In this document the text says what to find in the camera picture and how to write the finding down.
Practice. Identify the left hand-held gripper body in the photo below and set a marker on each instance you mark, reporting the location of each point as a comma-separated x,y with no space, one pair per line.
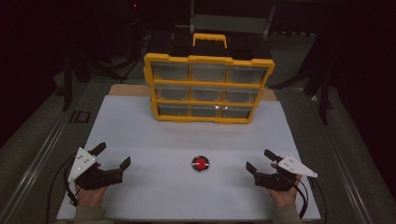
82,161

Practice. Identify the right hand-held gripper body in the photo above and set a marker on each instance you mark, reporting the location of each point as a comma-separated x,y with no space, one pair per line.
274,181

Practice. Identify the round red and black case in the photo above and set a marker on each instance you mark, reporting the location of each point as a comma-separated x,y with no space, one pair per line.
200,163

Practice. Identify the person's right hand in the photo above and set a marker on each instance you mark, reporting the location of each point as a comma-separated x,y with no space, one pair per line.
285,197

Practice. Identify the person's left hand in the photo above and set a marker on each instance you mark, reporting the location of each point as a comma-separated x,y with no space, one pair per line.
90,197

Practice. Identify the white table mat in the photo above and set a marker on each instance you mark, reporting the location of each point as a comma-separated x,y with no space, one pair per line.
174,140

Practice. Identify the black tripod stand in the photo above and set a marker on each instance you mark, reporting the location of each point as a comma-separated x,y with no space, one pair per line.
322,77
67,84

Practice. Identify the set of clear plastic drawers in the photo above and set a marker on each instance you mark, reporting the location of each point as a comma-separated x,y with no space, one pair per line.
207,93

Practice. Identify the yellow storage organizer cabinet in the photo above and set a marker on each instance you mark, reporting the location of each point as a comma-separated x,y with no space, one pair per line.
208,59

